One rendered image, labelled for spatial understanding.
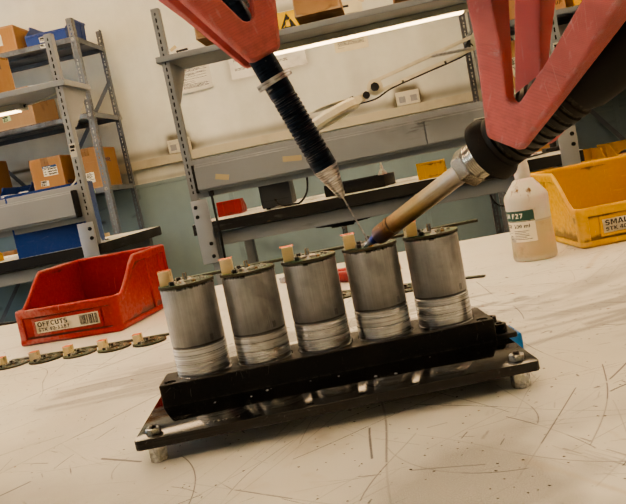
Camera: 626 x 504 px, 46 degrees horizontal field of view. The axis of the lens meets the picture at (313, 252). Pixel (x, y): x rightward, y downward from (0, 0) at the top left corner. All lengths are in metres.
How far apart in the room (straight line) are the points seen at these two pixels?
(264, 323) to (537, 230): 0.31
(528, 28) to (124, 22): 4.85
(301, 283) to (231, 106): 4.54
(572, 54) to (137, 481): 0.21
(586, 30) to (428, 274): 0.13
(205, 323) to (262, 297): 0.03
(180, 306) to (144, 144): 4.68
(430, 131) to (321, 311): 2.29
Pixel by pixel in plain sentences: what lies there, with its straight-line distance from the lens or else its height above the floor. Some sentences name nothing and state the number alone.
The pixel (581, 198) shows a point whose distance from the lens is 0.73.
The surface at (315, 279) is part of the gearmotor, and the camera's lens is 0.32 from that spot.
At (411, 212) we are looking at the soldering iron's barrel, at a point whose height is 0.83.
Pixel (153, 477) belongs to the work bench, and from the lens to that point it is 0.29.
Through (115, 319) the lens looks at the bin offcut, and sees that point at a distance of 0.65.
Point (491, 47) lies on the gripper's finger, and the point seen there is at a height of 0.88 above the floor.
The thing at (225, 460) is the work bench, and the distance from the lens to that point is 0.29.
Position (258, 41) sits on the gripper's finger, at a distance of 0.31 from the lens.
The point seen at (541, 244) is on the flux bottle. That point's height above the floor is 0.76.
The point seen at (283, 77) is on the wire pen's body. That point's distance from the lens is 0.31.
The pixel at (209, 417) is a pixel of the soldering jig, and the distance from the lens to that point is 0.31.
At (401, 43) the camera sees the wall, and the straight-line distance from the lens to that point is 4.78.
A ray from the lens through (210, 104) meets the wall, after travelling 4.88.
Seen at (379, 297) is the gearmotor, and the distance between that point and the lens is 0.32.
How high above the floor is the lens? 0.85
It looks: 6 degrees down
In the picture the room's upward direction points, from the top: 11 degrees counter-clockwise
